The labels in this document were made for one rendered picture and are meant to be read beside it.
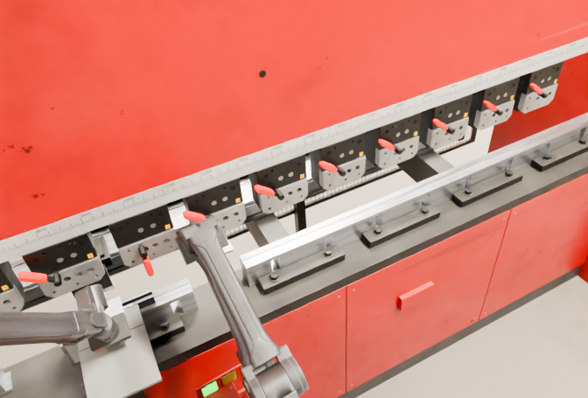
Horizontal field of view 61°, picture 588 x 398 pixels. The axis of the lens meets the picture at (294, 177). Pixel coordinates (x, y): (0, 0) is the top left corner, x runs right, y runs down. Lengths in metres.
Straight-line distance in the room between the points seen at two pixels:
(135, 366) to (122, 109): 0.68
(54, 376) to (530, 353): 2.01
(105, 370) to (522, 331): 1.96
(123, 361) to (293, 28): 0.96
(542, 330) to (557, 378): 0.25
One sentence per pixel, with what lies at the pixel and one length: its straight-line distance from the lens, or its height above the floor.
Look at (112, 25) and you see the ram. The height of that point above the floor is 1.81.
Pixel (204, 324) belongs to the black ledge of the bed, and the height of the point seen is 0.87.
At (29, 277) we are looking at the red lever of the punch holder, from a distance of 1.34.
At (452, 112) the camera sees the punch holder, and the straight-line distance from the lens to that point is 1.69.
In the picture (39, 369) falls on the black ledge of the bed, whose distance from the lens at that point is 1.73.
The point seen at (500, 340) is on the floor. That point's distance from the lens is 2.70.
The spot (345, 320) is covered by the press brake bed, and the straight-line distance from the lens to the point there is 1.88.
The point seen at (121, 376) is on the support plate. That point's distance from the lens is 1.46.
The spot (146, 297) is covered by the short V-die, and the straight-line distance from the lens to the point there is 1.58.
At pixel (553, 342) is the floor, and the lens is 2.78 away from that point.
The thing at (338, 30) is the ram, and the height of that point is 1.68.
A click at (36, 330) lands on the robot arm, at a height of 1.37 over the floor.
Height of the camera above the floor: 2.19
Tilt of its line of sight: 40 degrees down
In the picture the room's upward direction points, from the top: 5 degrees counter-clockwise
